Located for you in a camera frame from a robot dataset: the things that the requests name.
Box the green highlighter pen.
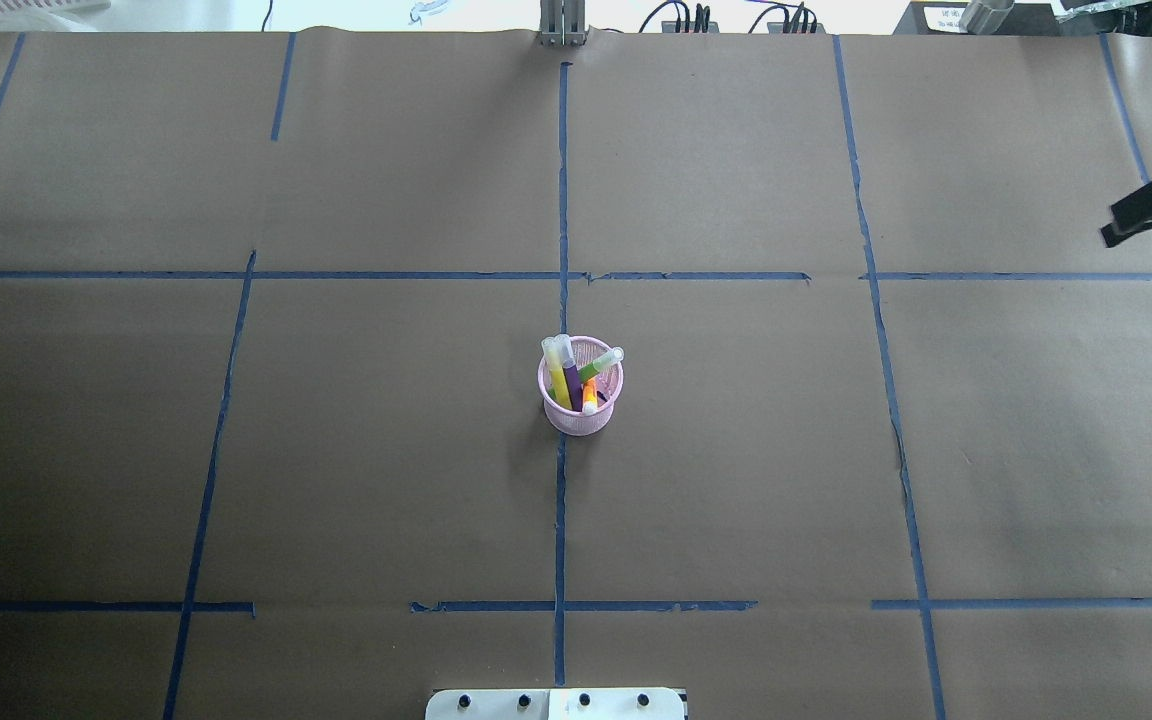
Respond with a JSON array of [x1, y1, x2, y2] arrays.
[[579, 347, 626, 382]]

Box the orange highlighter pen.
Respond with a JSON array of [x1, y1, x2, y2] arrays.
[[581, 378, 600, 416]]

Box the purple highlighter pen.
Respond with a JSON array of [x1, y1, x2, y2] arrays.
[[556, 334, 584, 414]]

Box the yellow highlighter pen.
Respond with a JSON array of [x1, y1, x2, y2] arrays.
[[541, 338, 571, 410]]

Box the pink mesh pen holder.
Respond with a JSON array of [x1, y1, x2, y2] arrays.
[[536, 336, 626, 437]]

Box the black cables on table edge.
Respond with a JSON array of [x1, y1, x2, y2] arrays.
[[636, 0, 823, 36]]

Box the aluminium frame post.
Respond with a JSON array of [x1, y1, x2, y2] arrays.
[[538, 0, 588, 47]]

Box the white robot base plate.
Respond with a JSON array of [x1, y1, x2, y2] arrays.
[[424, 685, 689, 719]]

